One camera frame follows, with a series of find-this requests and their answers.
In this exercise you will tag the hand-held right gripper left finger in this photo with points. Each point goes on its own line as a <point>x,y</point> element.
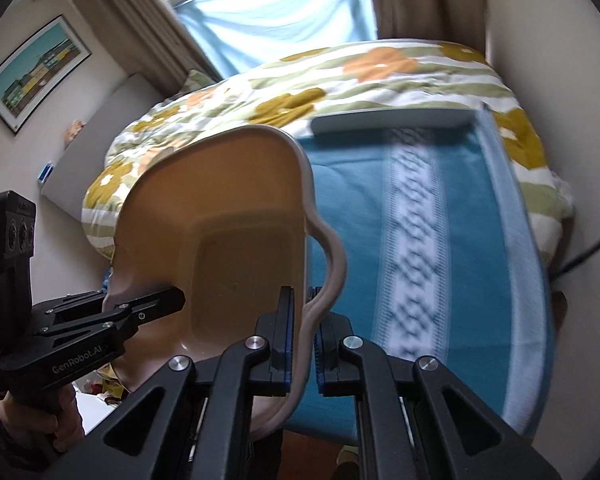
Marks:
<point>286,345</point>

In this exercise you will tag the blue patterned tablecloth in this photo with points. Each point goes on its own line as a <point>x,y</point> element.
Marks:
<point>360,210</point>

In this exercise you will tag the small plush toy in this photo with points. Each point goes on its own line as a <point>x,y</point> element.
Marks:
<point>75,132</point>

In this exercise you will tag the light blue table side guard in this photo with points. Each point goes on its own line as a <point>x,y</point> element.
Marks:
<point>515,260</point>

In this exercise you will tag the grey headboard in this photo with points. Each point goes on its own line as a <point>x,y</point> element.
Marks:
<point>105,135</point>

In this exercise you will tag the framed houses picture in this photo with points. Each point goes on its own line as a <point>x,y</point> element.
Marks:
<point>30,72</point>

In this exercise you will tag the pink square bowl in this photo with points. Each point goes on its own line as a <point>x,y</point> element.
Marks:
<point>220,210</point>

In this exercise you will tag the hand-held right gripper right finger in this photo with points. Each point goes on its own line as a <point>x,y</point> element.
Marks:
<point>322,360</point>

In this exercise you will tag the small blue white box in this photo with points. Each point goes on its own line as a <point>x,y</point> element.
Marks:
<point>46,171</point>

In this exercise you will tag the light blue window cloth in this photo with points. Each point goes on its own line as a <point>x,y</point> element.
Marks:
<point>280,15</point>

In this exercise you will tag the person's left hand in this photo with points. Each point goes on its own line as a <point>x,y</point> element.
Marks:
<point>40,420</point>

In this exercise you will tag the floral striped duvet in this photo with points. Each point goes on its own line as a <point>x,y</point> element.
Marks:
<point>330,85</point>

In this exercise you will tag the grey table edge guard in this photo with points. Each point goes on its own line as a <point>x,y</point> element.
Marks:
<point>395,120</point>

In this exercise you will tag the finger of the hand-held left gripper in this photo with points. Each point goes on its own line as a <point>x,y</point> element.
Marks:
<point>150,305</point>
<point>70,305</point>

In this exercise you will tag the green patterned pillow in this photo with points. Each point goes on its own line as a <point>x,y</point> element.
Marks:
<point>200,84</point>

